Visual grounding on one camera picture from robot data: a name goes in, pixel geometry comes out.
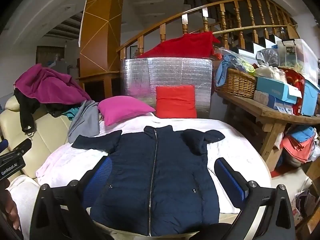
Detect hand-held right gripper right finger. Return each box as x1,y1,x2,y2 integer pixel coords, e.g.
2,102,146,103
214,157,297,240

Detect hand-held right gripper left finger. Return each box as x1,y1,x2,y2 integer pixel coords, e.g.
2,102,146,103
31,156,113,240

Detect navy padded jacket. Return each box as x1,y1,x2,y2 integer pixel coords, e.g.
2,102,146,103
71,125,225,237

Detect person's left hand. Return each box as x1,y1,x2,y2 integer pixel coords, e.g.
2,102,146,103
0,177,22,230

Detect cream leather sofa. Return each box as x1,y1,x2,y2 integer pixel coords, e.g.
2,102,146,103
0,96,73,180

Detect black garment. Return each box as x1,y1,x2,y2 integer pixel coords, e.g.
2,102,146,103
14,89,68,135

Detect pale pink blanket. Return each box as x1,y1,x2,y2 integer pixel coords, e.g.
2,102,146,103
10,112,272,240

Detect teal garment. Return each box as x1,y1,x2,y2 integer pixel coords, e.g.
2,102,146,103
61,107,80,120

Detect grey garment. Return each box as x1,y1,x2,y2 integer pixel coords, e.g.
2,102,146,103
67,100,100,143

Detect magenta garment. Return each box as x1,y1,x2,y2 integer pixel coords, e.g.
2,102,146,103
14,64,92,105

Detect stack of orange cloths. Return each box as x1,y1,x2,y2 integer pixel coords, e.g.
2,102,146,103
280,125,318,164

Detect magenta pillow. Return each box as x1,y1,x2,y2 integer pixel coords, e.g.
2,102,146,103
97,96,156,127

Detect wicker basket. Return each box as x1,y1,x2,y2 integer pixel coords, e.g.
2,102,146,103
216,87,320,172
215,67,258,99

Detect white and blue box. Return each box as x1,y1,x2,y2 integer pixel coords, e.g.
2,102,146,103
253,90,295,114

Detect red pillow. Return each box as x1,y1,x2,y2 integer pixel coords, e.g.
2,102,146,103
155,85,198,119

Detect blue cardboard box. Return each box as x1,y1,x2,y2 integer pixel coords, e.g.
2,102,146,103
255,76,303,104

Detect wooden cabinet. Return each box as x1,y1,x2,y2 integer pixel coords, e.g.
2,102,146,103
77,71,121,101

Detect blue cloth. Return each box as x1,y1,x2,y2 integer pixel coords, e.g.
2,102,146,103
215,55,247,85

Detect blue plastic bin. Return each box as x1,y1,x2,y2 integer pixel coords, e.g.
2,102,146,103
301,80,320,117

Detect yellow green item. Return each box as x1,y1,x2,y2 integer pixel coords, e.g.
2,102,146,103
239,61,255,74

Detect cream plastic bag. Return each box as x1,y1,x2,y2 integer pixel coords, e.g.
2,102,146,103
254,65,288,83

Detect red gift bag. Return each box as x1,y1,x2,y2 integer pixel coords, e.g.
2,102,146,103
279,67,306,115

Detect silver foil panel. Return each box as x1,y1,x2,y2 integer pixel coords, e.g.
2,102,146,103
120,57,213,119

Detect orange wooden column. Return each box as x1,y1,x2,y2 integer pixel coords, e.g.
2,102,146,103
79,0,125,80

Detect dark plastic bag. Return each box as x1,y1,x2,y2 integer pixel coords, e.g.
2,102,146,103
256,47,279,67

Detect staircase steps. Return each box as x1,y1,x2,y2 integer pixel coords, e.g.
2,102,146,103
232,34,285,53

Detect red cloth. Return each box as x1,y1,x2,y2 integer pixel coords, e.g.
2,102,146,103
139,32,222,59

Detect clear plastic storage box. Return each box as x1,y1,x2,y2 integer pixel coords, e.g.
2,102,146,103
276,39,320,83

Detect wooden stair railing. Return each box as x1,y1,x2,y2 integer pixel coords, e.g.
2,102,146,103
117,0,300,60

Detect dark wooden frame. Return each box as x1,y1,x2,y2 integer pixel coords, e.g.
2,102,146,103
36,45,65,65

